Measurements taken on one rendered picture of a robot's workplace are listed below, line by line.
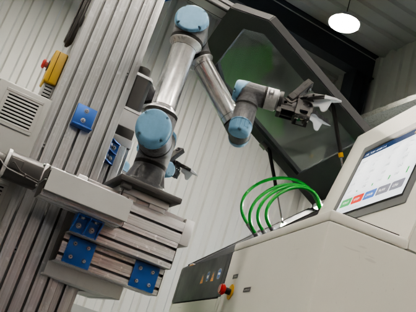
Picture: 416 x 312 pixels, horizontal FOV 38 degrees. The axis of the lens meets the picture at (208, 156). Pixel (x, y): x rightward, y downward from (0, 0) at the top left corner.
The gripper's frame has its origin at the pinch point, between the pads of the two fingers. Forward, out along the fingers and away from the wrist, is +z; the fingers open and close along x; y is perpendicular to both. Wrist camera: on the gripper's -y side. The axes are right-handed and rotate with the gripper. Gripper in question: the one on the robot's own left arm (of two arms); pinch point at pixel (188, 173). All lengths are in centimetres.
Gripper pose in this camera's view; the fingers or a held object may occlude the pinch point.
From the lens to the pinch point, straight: 312.5
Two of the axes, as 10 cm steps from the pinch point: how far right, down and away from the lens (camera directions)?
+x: 7.2, 1.2, -6.8
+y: -3.9, 8.9, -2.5
